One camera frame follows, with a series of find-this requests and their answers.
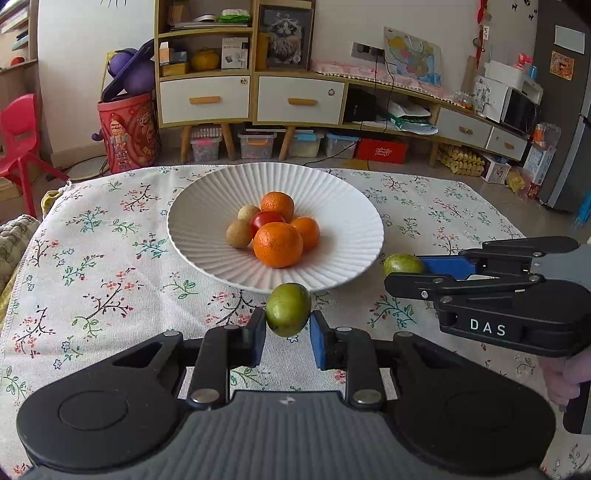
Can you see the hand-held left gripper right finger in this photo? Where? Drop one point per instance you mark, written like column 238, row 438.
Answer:
column 318, row 344

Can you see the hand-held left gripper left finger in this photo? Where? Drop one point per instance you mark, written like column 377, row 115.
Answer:
column 256, row 337

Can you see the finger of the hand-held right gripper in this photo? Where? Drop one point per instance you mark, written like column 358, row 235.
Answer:
column 415, row 286
column 445, row 266

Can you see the green citrus fruit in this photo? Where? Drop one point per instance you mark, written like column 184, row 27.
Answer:
column 402, row 265
column 288, row 309

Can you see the large orange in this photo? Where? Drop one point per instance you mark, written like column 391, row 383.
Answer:
column 278, row 244

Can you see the white ribbed plate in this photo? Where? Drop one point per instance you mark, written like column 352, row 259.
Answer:
column 337, row 230

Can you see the small tan potato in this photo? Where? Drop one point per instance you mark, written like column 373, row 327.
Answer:
column 239, row 233
column 248, row 212

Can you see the small orange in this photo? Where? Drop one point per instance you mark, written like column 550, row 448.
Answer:
column 278, row 205
column 308, row 230

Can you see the red tomato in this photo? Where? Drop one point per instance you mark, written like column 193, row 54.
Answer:
column 265, row 219

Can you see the person's right hand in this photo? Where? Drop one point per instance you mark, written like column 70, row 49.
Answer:
column 561, row 378

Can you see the stack of yellow blocks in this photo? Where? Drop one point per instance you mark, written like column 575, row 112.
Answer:
column 461, row 159

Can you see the red flat box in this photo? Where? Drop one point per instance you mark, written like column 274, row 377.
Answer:
column 382, row 150

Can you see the floral tablecloth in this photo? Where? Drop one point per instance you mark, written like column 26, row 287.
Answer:
column 115, row 277

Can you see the pile of papers and bags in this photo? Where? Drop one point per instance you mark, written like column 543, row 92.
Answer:
column 408, row 117

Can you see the clear storage bin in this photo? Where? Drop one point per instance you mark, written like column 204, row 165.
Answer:
column 256, row 143
column 304, row 143
column 205, row 145
column 340, row 144

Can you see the microwave oven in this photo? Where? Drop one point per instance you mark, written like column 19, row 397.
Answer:
column 519, row 110

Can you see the black speaker box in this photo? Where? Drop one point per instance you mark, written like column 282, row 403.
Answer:
column 360, row 105

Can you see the grey refrigerator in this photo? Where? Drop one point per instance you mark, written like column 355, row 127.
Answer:
column 561, row 115

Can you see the pink lace runner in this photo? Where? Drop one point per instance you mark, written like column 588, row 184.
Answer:
column 369, row 76

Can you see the map poster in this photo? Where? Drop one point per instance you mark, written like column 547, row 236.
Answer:
column 411, row 57

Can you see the red printed bucket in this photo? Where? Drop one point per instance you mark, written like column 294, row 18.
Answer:
column 129, row 134

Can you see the wooden cabinet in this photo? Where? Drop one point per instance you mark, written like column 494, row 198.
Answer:
column 254, row 74

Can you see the grey quilted blanket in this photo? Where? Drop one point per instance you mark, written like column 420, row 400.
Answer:
column 11, row 240

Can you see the yellow box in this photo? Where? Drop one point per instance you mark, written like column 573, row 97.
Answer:
column 174, row 69

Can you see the framed cat picture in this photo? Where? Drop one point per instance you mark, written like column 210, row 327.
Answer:
column 285, row 37

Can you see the orange pumpkin ornament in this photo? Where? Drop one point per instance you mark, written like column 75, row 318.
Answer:
column 204, row 59

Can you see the white product box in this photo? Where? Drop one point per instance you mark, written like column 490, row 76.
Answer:
column 234, row 53

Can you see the purple plush toy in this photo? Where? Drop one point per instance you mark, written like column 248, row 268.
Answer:
column 134, row 74

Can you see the red plastic chair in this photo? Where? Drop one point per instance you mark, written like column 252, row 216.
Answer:
column 18, row 138

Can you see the wall outlet panel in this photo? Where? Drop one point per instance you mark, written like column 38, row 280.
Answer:
column 367, row 50

